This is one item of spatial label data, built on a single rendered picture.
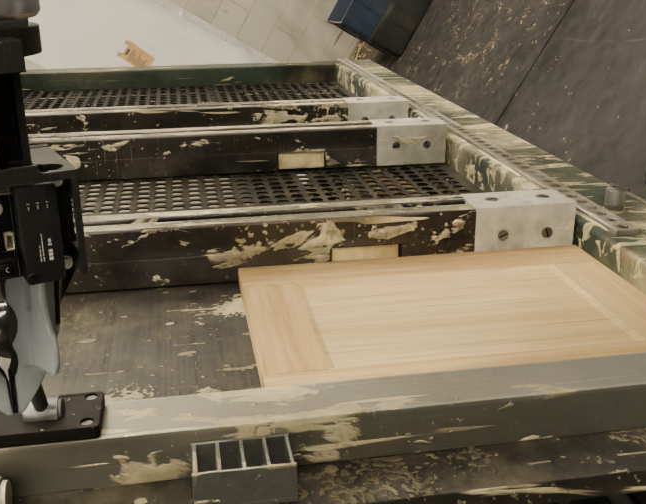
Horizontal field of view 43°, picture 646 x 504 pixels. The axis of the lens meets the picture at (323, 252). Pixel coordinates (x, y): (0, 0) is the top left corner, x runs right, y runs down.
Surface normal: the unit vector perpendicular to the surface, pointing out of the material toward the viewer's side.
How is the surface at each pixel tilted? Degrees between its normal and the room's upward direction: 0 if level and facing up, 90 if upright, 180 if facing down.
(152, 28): 90
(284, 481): 89
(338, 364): 60
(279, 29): 90
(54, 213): 107
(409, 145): 90
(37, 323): 35
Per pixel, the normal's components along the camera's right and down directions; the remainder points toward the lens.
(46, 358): -0.83, 0.14
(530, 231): 0.18, 0.33
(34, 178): 0.51, 0.29
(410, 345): 0.00, -0.94
